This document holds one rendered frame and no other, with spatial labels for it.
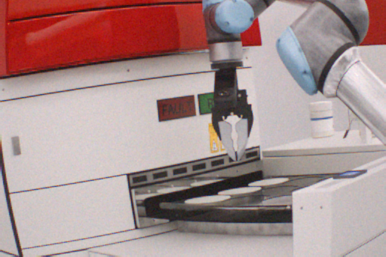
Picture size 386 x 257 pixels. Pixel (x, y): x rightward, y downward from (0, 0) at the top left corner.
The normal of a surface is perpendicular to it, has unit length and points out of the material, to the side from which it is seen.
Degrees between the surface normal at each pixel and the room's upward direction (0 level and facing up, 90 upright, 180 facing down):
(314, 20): 57
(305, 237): 90
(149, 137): 90
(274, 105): 90
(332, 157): 90
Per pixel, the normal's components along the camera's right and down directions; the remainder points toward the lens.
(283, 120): 0.72, -0.04
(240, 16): 0.19, 0.02
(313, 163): -0.69, 0.11
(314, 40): -0.25, -0.34
